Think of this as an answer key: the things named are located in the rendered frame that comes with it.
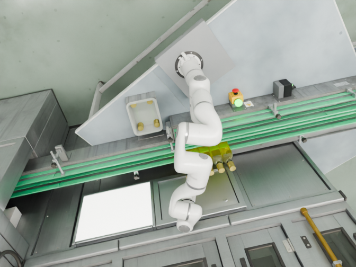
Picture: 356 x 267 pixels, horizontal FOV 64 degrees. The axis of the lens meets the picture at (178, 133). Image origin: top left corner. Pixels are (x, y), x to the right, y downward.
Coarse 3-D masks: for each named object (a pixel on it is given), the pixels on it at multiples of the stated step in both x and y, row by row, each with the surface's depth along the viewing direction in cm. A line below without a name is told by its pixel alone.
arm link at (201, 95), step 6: (198, 90) 123; (204, 90) 123; (192, 96) 124; (198, 96) 119; (204, 96) 118; (210, 96) 121; (192, 102) 121; (198, 102) 115; (210, 102) 116; (192, 108) 123; (192, 114) 126; (192, 120) 128
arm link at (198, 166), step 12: (180, 132) 107; (180, 144) 106; (180, 156) 105; (192, 156) 106; (204, 156) 107; (180, 168) 105; (192, 168) 105; (204, 168) 106; (192, 180) 109; (204, 180) 109
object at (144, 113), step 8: (128, 104) 157; (144, 104) 166; (152, 104) 167; (128, 112) 160; (136, 112) 169; (144, 112) 169; (152, 112) 170; (136, 120) 172; (144, 120) 172; (152, 120) 173; (160, 120) 165; (136, 128) 171; (144, 128) 172; (152, 128) 171; (160, 128) 169
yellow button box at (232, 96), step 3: (228, 93) 170; (231, 93) 169; (234, 93) 167; (237, 93) 167; (240, 93) 167; (231, 96) 166; (234, 96) 165; (237, 96) 165; (240, 96) 165; (231, 99) 167; (234, 99) 166; (231, 102) 169; (243, 102) 168; (231, 105) 170; (234, 105) 168
